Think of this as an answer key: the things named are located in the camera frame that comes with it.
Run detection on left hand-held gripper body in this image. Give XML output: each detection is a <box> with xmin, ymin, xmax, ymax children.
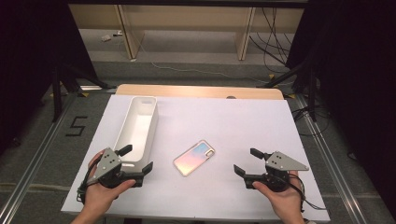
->
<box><xmin>87</xmin><ymin>147</ymin><xmax>146</xmax><ymax>189</ymax></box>

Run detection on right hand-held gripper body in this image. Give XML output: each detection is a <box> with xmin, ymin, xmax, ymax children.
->
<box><xmin>243</xmin><ymin>150</ymin><xmax>310</xmax><ymax>193</ymax></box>

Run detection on white plastic storage bin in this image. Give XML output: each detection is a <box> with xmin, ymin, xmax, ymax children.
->
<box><xmin>112</xmin><ymin>95</ymin><xmax>160</xmax><ymax>178</ymax></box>

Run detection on iridescent phone case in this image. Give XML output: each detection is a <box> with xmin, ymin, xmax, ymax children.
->
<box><xmin>172</xmin><ymin>139</ymin><xmax>217</xmax><ymax>177</ymax></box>

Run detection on person's left hand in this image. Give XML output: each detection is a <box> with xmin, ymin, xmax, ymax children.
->
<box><xmin>81</xmin><ymin>149</ymin><xmax>137</xmax><ymax>216</ymax></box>

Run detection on person's right hand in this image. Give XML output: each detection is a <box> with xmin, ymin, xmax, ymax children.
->
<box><xmin>251</xmin><ymin>170</ymin><xmax>305</xmax><ymax>223</ymax></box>

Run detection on white table cover board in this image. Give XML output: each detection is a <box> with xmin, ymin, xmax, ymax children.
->
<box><xmin>61</xmin><ymin>93</ymin><xmax>331</xmax><ymax>222</ymax></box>

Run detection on black curtain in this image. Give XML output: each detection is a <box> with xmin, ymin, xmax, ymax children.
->
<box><xmin>0</xmin><ymin>0</ymin><xmax>98</xmax><ymax>157</ymax></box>
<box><xmin>285</xmin><ymin>0</ymin><xmax>396</xmax><ymax>218</ymax></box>

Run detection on light wooden desk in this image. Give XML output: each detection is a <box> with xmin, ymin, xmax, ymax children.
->
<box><xmin>68</xmin><ymin>4</ymin><xmax>305</xmax><ymax>62</ymax></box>

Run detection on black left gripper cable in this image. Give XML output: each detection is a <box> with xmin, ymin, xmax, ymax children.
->
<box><xmin>77</xmin><ymin>161</ymin><xmax>101</xmax><ymax>205</ymax></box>

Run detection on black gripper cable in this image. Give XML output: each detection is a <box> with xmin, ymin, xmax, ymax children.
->
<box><xmin>77</xmin><ymin>161</ymin><xmax>101</xmax><ymax>205</ymax></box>
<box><xmin>289</xmin><ymin>173</ymin><xmax>327</xmax><ymax>213</ymax></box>

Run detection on metal floor rail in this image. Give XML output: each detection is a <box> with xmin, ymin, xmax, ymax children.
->
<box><xmin>0</xmin><ymin>92</ymin><xmax>78</xmax><ymax>224</ymax></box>
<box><xmin>293</xmin><ymin>93</ymin><xmax>369</xmax><ymax>224</ymax></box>

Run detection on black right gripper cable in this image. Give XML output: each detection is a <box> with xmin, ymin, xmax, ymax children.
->
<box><xmin>289</xmin><ymin>173</ymin><xmax>327</xmax><ymax>213</ymax></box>

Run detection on black floor cables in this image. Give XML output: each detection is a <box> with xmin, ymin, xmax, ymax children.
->
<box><xmin>292</xmin><ymin>104</ymin><xmax>331</xmax><ymax>138</ymax></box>

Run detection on beige floor cable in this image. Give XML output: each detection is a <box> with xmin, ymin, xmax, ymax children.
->
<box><xmin>0</xmin><ymin>181</ymin><xmax>72</xmax><ymax>192</ymax></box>

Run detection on black hanging cable bundle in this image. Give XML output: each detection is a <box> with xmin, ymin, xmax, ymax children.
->
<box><xmin>248</xmin><ymin>7</ymin><xmax>294</xmax><ymax>75</ymax></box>

